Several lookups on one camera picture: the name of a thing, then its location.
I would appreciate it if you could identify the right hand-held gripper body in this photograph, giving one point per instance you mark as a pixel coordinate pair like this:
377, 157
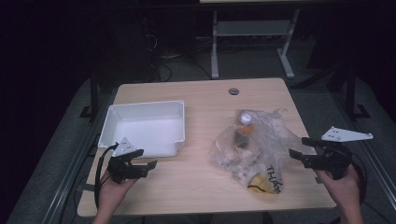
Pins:
334, 158

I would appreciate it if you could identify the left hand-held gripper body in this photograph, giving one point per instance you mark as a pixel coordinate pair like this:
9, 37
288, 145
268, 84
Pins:
120, 169

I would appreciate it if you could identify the white plastic tray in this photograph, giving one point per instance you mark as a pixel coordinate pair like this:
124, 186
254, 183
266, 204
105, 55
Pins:
146, 133

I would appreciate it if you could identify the clear plastic bag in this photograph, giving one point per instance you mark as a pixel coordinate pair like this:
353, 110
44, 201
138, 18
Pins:
267, 149

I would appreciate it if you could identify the orange bottle with white cap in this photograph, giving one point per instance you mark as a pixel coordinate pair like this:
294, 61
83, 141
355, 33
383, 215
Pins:
243, 130

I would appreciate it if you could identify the person's left hand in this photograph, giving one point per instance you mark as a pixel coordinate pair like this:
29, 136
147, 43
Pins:
113, 194

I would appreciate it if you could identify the person's right hand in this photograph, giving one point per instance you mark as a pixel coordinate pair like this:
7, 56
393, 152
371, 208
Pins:
342, 189

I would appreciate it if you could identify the grey tape strip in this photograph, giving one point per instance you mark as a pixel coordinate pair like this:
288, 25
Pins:
88, 187

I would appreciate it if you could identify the black metal stand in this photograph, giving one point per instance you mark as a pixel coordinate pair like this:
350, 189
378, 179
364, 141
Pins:
94, 93
351, 93

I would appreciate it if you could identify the grey table grommet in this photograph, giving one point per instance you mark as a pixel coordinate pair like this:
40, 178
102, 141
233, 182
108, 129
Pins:
233, 91

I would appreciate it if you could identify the aluminium rail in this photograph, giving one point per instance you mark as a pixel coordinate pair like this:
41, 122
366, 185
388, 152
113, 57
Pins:
71, 174
373, 161

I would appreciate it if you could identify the white metal desk frame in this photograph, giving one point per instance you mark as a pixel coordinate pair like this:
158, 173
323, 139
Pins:
249, 28

